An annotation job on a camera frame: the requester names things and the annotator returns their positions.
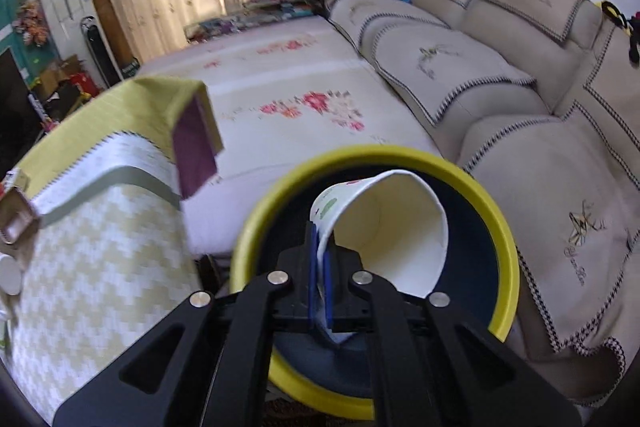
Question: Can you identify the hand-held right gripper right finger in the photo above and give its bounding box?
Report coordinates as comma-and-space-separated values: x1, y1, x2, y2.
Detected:
322, 243, 583, 427

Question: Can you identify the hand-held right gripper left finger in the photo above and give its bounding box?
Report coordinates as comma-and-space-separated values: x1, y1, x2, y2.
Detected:
52, 223, 323, 427

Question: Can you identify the white paper cup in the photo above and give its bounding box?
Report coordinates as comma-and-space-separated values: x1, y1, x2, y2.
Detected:
309, 170, 449, 346

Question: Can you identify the floral bed cover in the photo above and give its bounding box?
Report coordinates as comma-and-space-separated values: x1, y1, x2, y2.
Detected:
134, 14, 442, 258

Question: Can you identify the yellow-green patterned tablecloth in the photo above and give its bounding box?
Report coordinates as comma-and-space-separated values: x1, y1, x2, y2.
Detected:
0, 77, 226, 426

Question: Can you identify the beige sofa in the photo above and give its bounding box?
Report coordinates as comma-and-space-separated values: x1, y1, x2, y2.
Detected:
319, 0, 640, 409

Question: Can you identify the red box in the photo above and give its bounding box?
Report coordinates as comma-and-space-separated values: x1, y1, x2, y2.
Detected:
70, 72, 102, 100

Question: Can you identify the green printed carton box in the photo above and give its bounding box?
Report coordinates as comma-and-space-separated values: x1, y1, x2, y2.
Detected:
0, 191, 42, 254

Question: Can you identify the black standing fan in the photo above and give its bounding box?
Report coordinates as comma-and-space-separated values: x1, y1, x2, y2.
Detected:
80, 16, 124, 90

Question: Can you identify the open cardboard box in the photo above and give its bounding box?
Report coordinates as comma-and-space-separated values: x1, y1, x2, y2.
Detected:
37, 56, 84, 104

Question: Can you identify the black television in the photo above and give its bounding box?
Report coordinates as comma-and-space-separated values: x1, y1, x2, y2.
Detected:
0, 49, 42, 168

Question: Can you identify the white standing air conditioner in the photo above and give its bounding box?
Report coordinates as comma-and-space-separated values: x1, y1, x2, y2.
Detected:
34, 0, 87, 58

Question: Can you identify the artificial flower bouquet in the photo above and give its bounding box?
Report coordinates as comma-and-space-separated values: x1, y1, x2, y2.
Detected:
12, 0, 52, 50

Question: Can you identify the black yellow plush toy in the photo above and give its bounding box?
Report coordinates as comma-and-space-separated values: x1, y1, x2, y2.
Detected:
597, 0, 640, 68

